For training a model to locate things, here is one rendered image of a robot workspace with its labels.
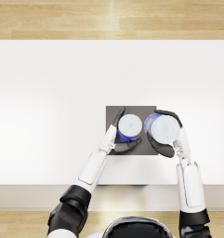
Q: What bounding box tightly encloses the blue can with white lid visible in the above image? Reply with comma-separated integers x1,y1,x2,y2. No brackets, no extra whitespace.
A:
117,113,144,143
143,112,181,145

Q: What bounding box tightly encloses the dark round robot body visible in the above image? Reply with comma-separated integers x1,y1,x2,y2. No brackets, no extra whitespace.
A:
101,216,177,238

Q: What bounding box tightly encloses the dark grey square mat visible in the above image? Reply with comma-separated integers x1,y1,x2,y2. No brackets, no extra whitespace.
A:
105,105,159,156

